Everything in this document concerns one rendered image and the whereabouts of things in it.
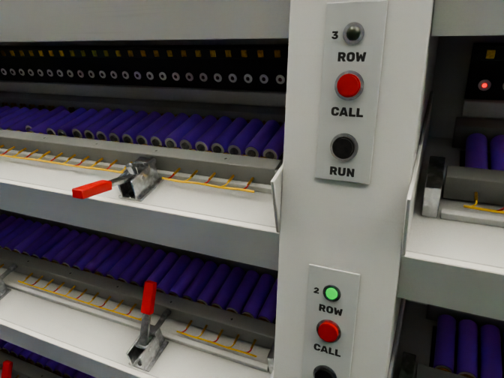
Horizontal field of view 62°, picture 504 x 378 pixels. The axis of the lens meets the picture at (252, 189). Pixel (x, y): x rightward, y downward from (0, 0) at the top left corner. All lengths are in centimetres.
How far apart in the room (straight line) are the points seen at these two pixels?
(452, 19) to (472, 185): 13
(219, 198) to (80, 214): 16
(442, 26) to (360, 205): 13
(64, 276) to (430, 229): 47
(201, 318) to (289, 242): 20
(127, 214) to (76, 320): 21
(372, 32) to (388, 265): 16
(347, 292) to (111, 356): 30
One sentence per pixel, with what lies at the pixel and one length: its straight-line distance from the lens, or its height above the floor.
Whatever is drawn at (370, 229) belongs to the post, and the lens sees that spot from 32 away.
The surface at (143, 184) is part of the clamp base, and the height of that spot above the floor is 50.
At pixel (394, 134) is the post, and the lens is 30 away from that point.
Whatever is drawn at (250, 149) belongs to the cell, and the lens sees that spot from 43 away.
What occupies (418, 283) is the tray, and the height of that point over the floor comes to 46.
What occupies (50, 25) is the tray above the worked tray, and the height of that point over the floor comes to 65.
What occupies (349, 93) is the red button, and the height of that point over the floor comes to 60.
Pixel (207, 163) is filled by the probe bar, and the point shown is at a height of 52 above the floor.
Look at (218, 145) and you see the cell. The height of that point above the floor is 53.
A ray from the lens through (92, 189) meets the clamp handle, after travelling 38.
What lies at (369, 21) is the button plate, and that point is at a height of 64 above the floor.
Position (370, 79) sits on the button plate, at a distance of 30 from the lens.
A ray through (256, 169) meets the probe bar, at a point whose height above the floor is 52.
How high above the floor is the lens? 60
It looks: 15 degrees down
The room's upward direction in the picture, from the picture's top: 2 degrees clockwise
